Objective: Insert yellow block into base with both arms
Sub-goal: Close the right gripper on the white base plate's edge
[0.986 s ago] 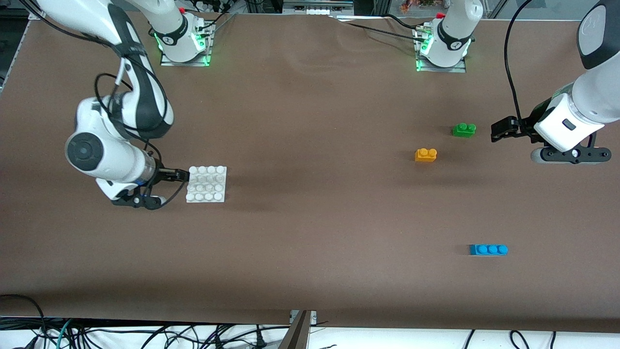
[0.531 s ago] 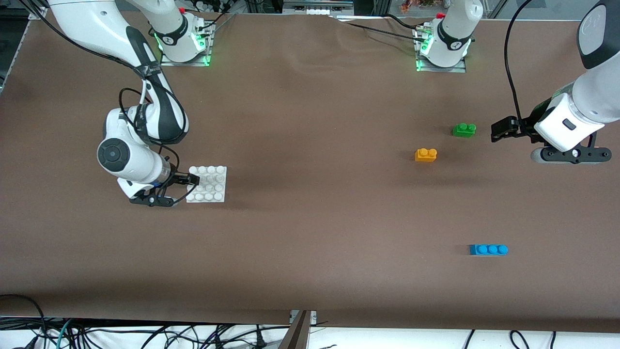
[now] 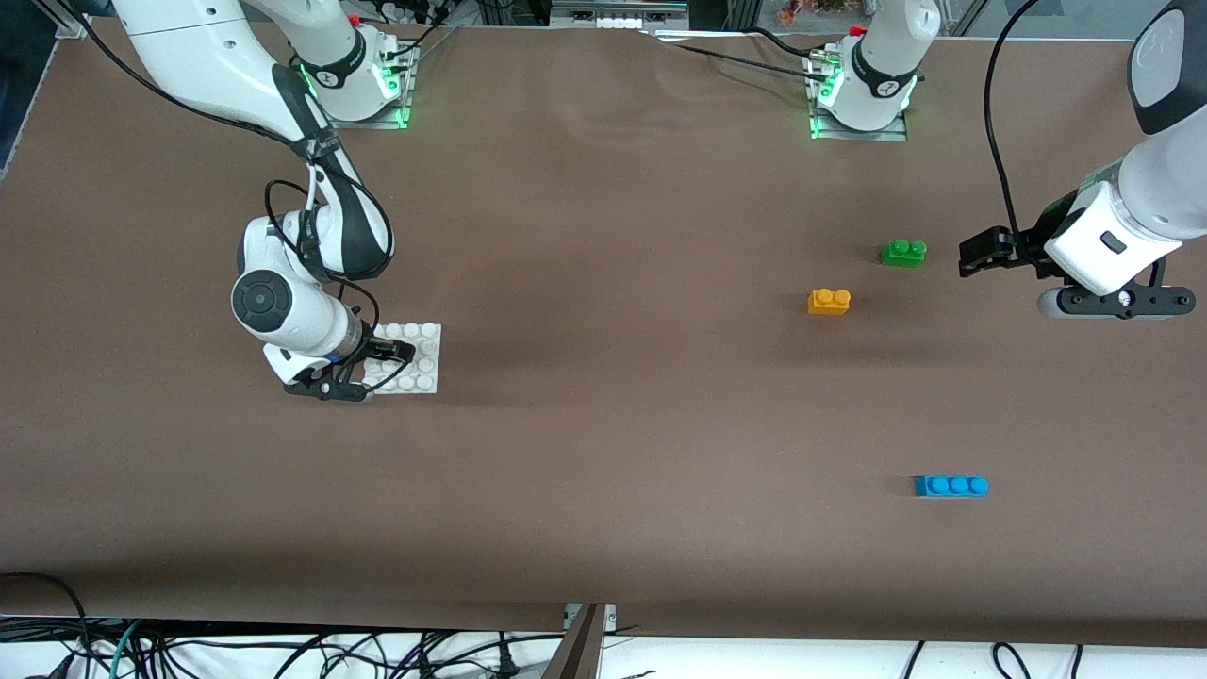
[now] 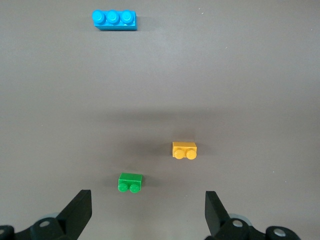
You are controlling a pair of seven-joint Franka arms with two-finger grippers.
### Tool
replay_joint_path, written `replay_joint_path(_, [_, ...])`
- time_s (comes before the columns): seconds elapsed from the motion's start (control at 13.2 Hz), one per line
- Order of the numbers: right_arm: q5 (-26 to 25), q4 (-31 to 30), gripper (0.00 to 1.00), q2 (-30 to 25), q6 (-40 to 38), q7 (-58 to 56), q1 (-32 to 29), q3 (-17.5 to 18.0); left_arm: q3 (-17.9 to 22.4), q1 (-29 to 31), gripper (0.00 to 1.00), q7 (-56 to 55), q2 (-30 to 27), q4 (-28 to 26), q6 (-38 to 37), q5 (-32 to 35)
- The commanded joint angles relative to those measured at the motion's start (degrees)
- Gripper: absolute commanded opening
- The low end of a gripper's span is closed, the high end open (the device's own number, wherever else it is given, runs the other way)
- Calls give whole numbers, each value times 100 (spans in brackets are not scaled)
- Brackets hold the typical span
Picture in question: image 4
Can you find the green two-stud block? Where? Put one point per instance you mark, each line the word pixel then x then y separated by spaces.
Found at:
pixel 130 181

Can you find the yellow two-stud block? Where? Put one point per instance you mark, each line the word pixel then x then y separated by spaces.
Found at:
pixel 184 147

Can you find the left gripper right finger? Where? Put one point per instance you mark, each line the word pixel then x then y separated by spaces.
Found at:
pixel 217 217

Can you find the blue three-stud block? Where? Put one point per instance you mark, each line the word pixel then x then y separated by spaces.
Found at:
pixel 115 21

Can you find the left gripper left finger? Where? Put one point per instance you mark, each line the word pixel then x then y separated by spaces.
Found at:
pixel 72 215

